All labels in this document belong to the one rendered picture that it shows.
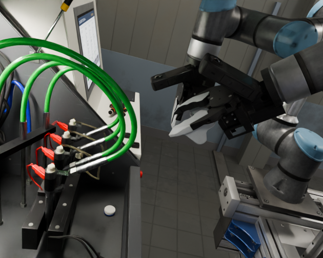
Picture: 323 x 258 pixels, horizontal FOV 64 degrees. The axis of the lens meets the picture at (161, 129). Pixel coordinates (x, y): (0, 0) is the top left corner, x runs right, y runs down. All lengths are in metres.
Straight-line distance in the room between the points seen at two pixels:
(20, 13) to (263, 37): 0.69
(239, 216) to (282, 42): 0.66
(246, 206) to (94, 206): 0.55
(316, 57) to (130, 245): 0.62
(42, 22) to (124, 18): 2.02
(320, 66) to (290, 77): 0.04
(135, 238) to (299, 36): 0.64
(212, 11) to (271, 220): 0.75
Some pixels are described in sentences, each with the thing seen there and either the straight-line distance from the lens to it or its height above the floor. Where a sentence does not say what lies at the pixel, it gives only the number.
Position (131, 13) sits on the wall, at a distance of 2.87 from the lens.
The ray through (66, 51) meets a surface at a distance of 0.54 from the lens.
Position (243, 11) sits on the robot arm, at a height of 1.57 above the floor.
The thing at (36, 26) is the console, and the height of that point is 1.38.
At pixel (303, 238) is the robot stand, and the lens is 1.09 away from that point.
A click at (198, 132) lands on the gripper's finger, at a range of 0.50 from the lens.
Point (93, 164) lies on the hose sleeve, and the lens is 0.64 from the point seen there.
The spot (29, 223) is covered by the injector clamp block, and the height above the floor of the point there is 0.98.
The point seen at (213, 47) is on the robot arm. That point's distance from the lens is 0.64.
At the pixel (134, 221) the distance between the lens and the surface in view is 0.83.
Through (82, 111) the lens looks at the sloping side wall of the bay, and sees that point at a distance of 0.93.
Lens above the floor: 1.56
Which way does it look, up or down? 27 degrees down
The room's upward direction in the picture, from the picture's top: 15 degrees clockwise
